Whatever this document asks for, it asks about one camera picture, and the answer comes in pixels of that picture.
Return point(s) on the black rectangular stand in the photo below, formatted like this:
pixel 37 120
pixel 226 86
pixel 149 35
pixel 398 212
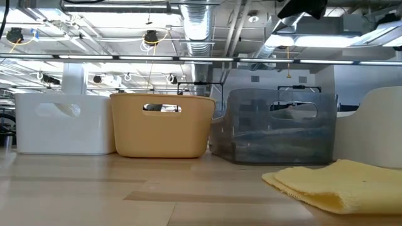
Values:
pixel 298 87

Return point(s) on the grey translucent plastic bin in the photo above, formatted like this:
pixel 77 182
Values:
pixel 326 132

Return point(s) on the white plastic bin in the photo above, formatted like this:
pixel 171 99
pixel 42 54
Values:
pixel 373 132
pixel 63 135

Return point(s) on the yellow folded cloth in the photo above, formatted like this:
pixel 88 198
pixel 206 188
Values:
pixel 345 188

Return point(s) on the orange plastic bin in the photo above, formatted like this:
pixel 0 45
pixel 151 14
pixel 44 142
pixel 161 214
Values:
pixel 163 138

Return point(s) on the long ceiling light strip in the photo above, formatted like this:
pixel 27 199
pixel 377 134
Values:
pixel 84 57

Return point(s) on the silver smooth ventilation duct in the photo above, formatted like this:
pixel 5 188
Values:
pixel 267 50

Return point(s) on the silver ribbed ventilation duct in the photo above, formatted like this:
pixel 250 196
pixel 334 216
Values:
pixel 198 31

